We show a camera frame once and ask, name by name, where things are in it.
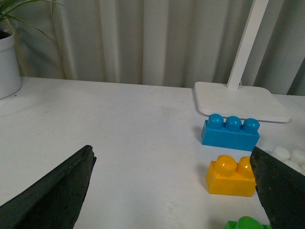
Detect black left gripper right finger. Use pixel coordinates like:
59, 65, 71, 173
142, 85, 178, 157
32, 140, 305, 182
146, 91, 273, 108
250, 147, 305, 229

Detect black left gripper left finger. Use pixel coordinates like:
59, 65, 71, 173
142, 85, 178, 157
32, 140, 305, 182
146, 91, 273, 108
0, 145, 96, 229

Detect yellow two-stud block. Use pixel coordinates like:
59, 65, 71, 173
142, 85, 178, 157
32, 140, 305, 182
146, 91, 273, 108
206, 155, 256, 197

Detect green two-stud block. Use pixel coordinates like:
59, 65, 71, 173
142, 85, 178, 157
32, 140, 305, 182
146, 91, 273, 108
224, 216, 272, 229

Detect blue three-stud block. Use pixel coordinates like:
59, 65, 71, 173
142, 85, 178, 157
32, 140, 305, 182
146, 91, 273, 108
201, 114, 260, 151

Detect white desk lamp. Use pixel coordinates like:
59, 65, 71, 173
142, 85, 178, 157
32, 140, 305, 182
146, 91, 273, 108
194, 0, 290, 123

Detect white plant pot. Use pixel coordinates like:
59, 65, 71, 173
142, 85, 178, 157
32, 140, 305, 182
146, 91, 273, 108
0, 29, 22, 99

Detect grey pleated curtain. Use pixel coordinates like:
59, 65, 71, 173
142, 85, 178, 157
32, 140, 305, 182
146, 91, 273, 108
7, 0, 305, 96

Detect green plant leaves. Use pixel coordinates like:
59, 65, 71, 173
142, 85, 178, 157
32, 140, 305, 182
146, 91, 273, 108
0, 0, 69, 62

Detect white studded base plate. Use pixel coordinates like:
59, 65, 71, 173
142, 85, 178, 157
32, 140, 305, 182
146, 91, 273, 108
271, 146, 305, 175

